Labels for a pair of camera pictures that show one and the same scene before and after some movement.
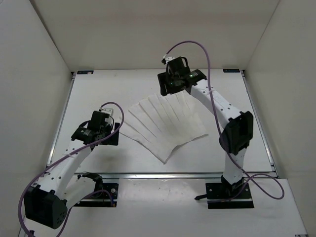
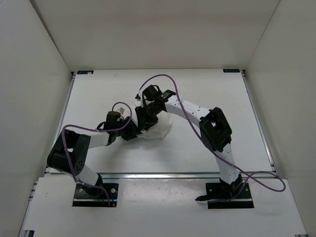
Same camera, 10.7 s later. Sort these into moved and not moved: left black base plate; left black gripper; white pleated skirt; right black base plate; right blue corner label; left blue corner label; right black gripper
Moved: right black gripper; left black gripper; white pleated skirt
Not moved: left blue corner label; right black base plate; right blue corner label; left black base plate
